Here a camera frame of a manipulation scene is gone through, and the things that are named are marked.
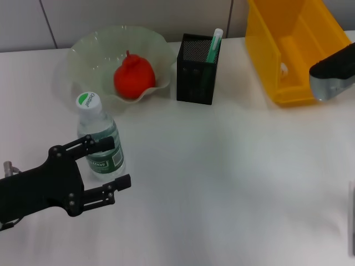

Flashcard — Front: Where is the yellow plastic storage bin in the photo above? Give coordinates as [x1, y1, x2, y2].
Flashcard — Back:
[245, 0, 354, 108]

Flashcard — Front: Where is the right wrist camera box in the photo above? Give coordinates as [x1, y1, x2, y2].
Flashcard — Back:
[308, 42, 355, 101]

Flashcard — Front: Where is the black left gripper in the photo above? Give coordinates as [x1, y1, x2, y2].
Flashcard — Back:
[0, 135, 132, 227]

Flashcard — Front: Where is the mint green pen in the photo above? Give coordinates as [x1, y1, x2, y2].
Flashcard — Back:
[205, 28, 224, 64]

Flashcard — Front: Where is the black mesh pen holder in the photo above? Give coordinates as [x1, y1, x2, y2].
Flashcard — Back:
[176, 33, 222, 105]

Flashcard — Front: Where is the green glass fruit bowl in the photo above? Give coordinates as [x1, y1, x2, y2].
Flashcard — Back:
[65, 25, 173, 105]

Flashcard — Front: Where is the clear water bottle green label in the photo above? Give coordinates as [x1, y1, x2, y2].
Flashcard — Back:
[76, 90, 126, 181]

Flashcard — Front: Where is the red pomegranate toy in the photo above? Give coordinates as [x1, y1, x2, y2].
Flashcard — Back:
[113, 49, 156, 99]

